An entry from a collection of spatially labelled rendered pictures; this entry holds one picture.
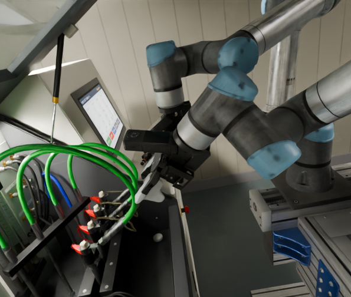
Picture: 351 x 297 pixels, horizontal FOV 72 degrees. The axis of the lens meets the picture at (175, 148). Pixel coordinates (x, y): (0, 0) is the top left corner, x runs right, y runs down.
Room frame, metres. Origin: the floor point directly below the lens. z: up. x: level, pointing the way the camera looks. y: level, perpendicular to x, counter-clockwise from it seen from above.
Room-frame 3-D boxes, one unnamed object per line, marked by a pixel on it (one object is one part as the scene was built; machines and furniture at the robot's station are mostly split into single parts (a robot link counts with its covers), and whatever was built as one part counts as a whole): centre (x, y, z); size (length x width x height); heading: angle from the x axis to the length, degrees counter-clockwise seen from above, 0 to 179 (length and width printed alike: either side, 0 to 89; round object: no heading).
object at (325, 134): (0.70, -0.44, 1.20); 0.13 x 0.12 x 0.14; 26
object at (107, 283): (0.64, 0.30, 0.91); 0.34 x 0.10 x 0.15; 179
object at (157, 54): (0.64, -0.02, 1.52); 0.09 x 0.08 x 0.11; 116
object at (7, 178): (0.76, 0.56, 1.20); 0.13 x 0.03 x 0.31; 179
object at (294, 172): (0.70, -0.44, 1.09); 0.15 x 0.15 x 0.10
